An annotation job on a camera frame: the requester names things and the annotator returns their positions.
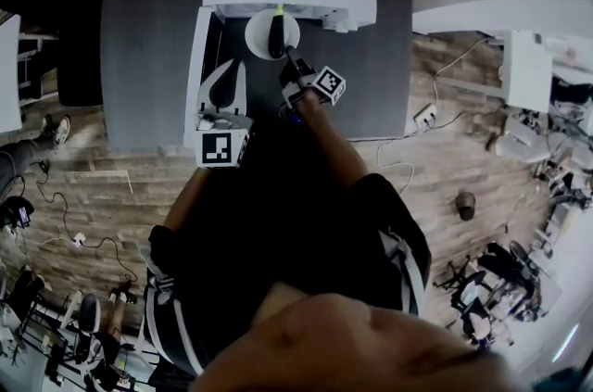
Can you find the white power adapter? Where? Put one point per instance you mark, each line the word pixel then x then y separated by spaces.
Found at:
pixel 79 240

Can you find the person's face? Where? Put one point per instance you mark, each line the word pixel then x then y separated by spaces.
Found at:
pixel 347 344

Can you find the black swivel chair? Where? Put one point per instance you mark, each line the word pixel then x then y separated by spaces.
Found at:
pixel 472 293

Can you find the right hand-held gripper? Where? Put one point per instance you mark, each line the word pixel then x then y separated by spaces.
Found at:
pixel 330 83

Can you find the black handheld screen device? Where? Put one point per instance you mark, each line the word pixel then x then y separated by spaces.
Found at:
pixel 22 216

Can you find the white power strip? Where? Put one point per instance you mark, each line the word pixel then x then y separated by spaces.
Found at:
pixel 425 114

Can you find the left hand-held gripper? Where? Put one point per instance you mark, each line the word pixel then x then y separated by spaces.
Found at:
pixel 217 149

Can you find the person's right forearm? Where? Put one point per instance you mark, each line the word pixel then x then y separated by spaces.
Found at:
pixel 333 140

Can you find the person's black striped shirt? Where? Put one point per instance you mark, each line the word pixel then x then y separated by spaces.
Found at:
pixel 268 218

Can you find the white plate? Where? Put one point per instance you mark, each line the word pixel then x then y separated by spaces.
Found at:
pixel 257 33

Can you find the white desk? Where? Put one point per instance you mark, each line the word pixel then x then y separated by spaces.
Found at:
pixel 528 70

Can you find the purple eggplant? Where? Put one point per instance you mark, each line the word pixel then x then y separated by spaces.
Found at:
pixel 276 35

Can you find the person's left forearm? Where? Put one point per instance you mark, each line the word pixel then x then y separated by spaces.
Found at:
pixel 185 200

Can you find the black high-back office chair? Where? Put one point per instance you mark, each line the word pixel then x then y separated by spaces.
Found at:
pixel 69 33

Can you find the white side table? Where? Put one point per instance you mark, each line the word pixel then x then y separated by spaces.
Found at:
pixel 8 75

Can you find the grey oval machine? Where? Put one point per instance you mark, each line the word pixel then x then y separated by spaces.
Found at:
pixel 90 311

